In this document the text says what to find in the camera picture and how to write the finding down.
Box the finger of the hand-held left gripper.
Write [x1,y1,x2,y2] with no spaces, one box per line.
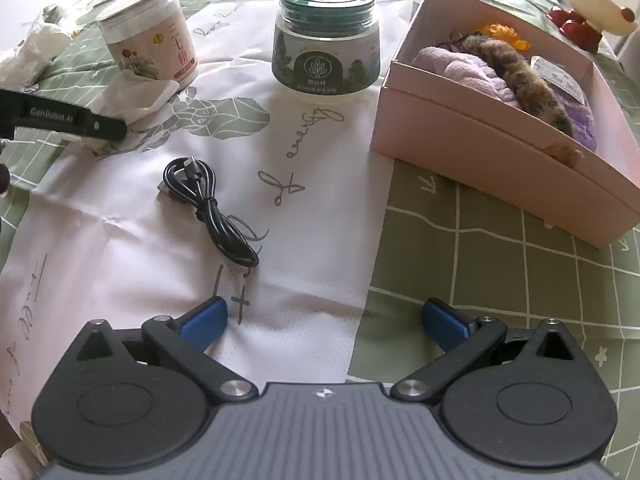
[86,111,128,142]

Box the brown fur scrunchie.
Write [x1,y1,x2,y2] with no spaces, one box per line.
[457,32,584,167]

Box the cream round toy red base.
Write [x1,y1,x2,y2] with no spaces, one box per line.
[547,0,640,55]

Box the lavender towel scrunchie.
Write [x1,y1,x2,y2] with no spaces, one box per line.
[412,46,522,112]

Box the floral label jar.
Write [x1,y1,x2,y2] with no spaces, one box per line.
[95,0,200,89]

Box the white tissue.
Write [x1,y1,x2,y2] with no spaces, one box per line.
[86,67,182,160]

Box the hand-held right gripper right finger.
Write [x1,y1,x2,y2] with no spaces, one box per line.
[390,297,577,402]

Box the white plastic bag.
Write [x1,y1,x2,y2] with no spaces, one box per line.
[0,4,77,92]

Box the green checked bed sheet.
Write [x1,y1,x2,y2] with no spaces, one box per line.
[0,0,640,467]

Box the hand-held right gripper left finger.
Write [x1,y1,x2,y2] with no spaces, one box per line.
[75,296,259,404]

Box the clear plastic packet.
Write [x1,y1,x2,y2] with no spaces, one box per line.
[530,55,587,107]

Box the orange flower hair tie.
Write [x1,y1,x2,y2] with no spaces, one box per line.
[475,21,532,52]

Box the green lid jar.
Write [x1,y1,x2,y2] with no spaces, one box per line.
[271,0,381,97]

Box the purple lace hair band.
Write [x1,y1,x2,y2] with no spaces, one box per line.
[560,94,599,154]

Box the pink cardboard box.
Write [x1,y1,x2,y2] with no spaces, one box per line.
[370,0,640,250]

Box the black usb cable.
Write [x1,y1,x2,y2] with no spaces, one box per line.
[159,156,261,269]

